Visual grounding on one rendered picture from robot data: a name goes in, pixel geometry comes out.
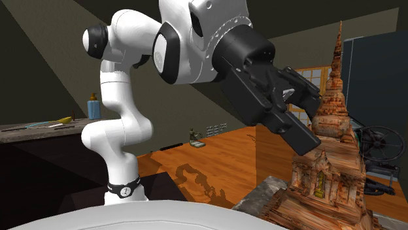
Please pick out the window with wooden frame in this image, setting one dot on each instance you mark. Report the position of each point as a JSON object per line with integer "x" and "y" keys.
{"x": 314, "y": 75}

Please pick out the yellow banana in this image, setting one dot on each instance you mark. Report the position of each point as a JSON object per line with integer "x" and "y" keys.
{"x": 65, "y": 120}

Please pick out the dark counter with grey top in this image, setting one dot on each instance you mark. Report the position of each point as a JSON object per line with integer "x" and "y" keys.
{"x": 19, "y": 135}

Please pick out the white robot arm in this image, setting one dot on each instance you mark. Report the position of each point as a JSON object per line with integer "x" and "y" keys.
{"x": 121, "y": 133}

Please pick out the black flat bar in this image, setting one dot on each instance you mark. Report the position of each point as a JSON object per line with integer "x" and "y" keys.
{"x": 171, "y": 147}

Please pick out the blue soap dispenser bottle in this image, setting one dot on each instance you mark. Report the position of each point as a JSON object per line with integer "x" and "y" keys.
{"x": 94, "y": 110}

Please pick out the short black pen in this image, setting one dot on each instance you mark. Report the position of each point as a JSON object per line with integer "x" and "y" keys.
{"x": 63, "y": 127}

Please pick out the dark blue cabinet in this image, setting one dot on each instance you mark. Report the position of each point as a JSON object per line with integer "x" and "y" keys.
{"x": 376, "y": 79}

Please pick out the light blue thin tool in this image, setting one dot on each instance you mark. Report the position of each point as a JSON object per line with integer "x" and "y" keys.
{"x": 38, "y": 123}

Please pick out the black wheel machine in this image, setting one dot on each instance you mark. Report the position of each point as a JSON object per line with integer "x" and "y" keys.
{"x": 369, "y": 140}

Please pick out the long black thin stick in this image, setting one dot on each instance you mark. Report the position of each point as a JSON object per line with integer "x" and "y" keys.
{"x": 12, "y": 129}

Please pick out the green figure on pale base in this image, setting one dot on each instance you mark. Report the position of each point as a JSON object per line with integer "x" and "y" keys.
{"x": 195, "y": 140}

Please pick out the brown temple tower model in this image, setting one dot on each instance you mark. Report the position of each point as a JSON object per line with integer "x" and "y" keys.
{"x": 331, "y": 178}

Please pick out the large white plate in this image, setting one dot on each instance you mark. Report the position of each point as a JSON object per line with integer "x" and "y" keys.
{"x": 143, "y": 216}

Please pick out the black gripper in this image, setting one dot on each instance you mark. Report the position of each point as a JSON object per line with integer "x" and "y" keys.
{"x": 248, "y": 70}

